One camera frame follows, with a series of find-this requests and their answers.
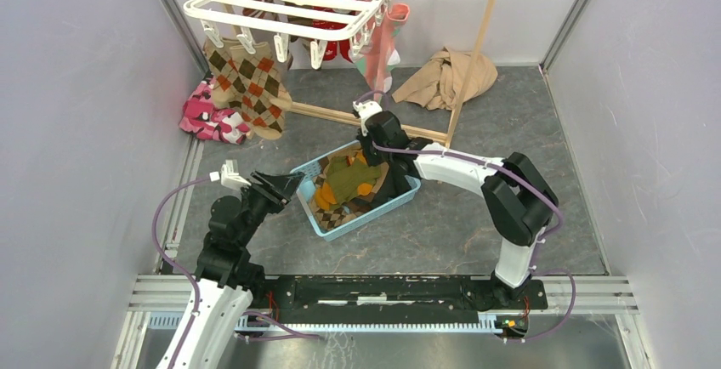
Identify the pink camouflage cloth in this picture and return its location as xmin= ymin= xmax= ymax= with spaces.
xmin=179 ymin=73 xmax=250 ymax=145

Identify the beige crumpled cloth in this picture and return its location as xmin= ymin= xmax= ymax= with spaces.
xmin=392 ymin=48 xmax=498 ymax=111

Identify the light blue plastic basket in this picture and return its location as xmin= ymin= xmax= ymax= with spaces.
xmin=293 ymin=141 xmax=421 ymax=241

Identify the wooden hanger stand frame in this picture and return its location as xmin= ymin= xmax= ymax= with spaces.
xmin=202 ymin=0 xmax=511 ymax=148

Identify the red snowflake sock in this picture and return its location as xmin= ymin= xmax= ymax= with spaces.
xmin=309 ymin=0 xmax=356 ymax=64

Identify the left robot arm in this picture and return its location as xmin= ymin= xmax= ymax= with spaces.
xmin=152 ymin=164 xmax=304 ymax=368

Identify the pink sock with green print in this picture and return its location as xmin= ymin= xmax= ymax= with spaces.
xmin=352 ymin=3 xmax=411 ymax=92

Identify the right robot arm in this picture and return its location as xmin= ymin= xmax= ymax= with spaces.
xmin=355 ymin=104 xmax=563 ymax=308

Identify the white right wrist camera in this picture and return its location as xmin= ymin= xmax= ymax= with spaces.
xmin=352 ymin=99 xmax=383 ymax=137

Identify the white plastic clip hanger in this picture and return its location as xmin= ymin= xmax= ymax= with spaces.
xmin=183 ymin=0 xmax=391 ymax=69

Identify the green orange striped sock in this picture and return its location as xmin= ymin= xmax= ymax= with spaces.
xmin=314 ymin=150 xmax=383 ymax=211

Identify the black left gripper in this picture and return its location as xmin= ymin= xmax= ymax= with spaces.
xmin=237 ymin=168 xmax=304 ymax=246

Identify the small argyle sock in basket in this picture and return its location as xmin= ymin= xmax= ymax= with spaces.
xmin=310 ymin=202 xmax=363 ymax=231

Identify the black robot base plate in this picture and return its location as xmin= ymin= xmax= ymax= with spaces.
xmin=250 ymin=275 xmax=549 ymax=338

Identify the argyle patterned sock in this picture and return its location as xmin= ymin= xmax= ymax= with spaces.
xmin=203 ymin=37 xmax=247 ymax=110
xmin=230 ymin=43 xmax=292 ymax=139

